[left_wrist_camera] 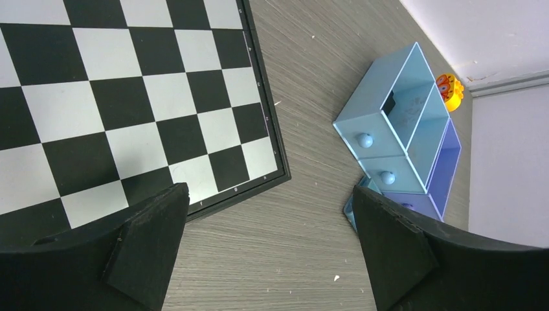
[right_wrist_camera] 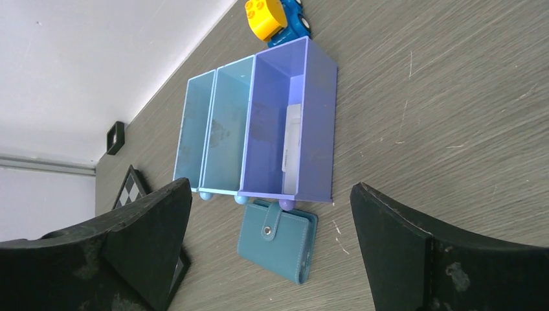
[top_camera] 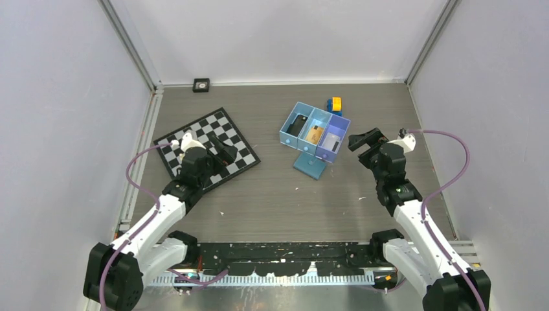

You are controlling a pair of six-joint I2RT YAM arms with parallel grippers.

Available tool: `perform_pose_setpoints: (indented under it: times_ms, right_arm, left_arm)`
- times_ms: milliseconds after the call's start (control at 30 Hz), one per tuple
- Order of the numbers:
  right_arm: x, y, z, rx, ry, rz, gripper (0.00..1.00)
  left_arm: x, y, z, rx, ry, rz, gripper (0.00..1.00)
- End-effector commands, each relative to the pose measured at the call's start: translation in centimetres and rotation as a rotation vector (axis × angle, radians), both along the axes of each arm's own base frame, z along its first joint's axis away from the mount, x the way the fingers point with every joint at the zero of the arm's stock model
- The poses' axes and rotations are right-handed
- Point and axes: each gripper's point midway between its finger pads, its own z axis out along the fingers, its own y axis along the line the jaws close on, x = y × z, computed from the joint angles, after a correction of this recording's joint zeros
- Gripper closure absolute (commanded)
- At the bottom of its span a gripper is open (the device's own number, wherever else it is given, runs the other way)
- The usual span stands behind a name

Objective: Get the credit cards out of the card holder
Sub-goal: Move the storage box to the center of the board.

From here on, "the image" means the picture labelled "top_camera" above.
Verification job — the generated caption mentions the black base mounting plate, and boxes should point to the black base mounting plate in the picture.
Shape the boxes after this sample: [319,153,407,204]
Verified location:
[175,242,397,277]

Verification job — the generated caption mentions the black card in tray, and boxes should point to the black card in tray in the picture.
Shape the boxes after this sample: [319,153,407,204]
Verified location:
[286,114,308,137]

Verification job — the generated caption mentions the blue three-compartment organizer tray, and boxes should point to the blue three-compartment organizer tray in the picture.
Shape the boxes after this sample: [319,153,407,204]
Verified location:
[279,102,351,163]

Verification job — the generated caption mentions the blue yellow toy block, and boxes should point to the blue yellow toy block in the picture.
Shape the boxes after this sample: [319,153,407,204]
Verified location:
[327,97,342,117]

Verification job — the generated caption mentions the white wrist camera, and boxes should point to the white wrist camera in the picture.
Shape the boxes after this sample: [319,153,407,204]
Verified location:
[170,131,205,152]
[398,128,416,154]

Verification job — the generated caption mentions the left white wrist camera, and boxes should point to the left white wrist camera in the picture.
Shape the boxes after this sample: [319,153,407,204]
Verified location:
[170,131,205,152]

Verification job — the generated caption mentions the black white chessboard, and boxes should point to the black white chessboard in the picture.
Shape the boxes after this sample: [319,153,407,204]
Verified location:
[153,108,261,192]

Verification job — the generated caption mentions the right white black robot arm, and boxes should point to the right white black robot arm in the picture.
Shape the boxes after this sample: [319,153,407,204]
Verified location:
[348,128,491,310]

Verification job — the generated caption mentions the silver card in tray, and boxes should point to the silver card in tray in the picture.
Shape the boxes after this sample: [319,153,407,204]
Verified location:
[321,132,341,152]

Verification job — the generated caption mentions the small black square device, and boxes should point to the small black square device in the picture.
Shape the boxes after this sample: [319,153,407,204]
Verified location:
[192,78,210,93]

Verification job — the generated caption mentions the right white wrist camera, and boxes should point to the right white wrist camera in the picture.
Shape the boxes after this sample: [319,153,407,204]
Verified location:
[398,128,416,154]

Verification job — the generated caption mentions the light blue card holder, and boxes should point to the light blue card holder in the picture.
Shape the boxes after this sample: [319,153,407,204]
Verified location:
[293,152,327,180]

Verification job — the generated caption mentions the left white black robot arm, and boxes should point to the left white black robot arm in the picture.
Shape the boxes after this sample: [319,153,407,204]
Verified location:
[83,131,238,310]

